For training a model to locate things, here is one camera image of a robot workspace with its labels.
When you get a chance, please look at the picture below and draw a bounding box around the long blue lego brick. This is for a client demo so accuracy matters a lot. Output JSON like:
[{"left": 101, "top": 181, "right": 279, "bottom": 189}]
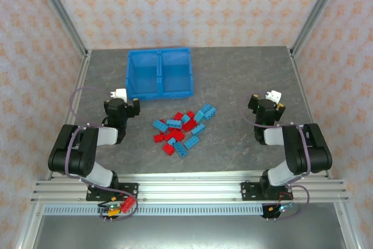
[
  {"left": 203, "top": 103, "right": 218, "bottom": 121},
  {"left": 152, "top": 119, "right": 169, "bottom": 132},
  {"left": 174, "top": 141, "right": 189, "bottom": 159}
]

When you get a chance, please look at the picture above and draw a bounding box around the red plastic block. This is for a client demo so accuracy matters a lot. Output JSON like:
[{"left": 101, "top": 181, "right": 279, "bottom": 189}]
[{"left": 121, "top": 195, "right": 138, "bottom": 213}]

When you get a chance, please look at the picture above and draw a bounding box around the grey metal panel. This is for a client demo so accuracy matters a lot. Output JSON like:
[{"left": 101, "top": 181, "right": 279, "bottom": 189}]
[{"left": 17, "top": 213, "right": 360, "bottom": 249}]

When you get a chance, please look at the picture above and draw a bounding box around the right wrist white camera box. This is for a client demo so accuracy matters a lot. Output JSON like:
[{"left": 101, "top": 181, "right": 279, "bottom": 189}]
[{"left": 265, "top": 89, "right": 283, "bottom": 104}]

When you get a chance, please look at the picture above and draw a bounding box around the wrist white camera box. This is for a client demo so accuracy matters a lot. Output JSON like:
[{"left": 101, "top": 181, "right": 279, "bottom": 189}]
[
  {"left": 265, "top": 89, "right": 283, "bottom": 104},
  {"left": 110, "top": 87, "right": 128, "bottom": 101}
]

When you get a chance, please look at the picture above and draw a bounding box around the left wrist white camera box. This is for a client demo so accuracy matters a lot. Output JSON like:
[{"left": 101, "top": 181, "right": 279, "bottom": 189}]
[{"left": 110, "top": 87, "right": 128, "bottom": 101}]

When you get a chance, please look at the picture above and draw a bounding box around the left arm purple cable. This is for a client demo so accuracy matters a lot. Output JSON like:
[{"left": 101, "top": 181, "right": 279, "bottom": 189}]
[{"left": 64, "top": 86, "right": 138, "bottom": 221}]

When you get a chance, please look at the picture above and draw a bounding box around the aluminium table side rail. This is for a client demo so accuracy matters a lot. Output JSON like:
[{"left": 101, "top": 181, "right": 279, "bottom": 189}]
[
  {"left": 45, "top": 49, "right": 93, "bottom": 180},
  {"left": 287, "top": 47, "right": 333, "bottom": 178}
]

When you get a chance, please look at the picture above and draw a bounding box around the thin aluminium frame rail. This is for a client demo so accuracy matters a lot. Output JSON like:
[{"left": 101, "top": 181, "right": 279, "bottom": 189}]
[{"left": 48, "top": 172, "right": 332, "bottom": 182}]

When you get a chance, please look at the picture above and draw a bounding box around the wide grooved aluminium rail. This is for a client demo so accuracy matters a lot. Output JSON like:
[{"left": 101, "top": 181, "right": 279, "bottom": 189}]
[{"left": 30, "top": 180, "right": 350, "bottom": 204}]

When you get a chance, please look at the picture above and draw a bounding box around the aluminium frame post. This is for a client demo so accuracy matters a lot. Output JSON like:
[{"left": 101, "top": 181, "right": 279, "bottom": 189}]
[
  {"left": 291, "top": 0, "right": 347, "bottom": 55},
  {"left": 30, "top": 0, "right": 89, "bottom": 57}
]

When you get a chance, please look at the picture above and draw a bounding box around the grey slotted cable duct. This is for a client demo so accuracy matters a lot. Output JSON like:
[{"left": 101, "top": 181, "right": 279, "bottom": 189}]
[{"left": 43, "top": 204, "right": 265, "bottom": 216}]

